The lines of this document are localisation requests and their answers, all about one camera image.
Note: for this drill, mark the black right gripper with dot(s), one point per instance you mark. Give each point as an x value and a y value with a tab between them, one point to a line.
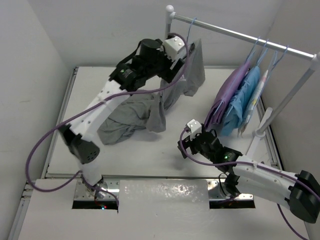
188	143

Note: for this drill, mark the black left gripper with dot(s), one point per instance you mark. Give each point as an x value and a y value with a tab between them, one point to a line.
167	73

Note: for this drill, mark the grey adidas t shirt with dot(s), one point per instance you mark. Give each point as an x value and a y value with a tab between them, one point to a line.
148	111

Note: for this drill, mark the blue wire hanger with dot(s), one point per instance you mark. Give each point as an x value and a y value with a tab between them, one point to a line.
189	29

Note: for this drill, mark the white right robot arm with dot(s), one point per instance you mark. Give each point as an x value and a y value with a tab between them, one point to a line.
298	192

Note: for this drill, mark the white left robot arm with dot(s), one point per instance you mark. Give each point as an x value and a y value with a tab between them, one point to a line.
125	80

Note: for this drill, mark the blue hanger on rack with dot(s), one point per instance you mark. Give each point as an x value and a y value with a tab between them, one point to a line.
278	58
263	52
253	48

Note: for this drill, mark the light blue hanging garment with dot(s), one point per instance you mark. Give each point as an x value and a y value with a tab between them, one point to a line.
234	115

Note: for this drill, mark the purple hanging garment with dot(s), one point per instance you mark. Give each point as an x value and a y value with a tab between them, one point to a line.
224	95

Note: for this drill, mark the white clothes rack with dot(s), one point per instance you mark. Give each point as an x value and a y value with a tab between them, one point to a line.
270	113

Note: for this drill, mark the white patterned hanging garment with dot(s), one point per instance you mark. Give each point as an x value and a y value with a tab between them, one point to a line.
252	103

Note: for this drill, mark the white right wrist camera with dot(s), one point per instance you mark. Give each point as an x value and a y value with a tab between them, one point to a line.
194	128

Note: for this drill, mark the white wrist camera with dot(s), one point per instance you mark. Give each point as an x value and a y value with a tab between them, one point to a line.
173	46
194	128

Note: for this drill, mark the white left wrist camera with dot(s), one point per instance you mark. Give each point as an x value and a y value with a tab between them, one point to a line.
173	46

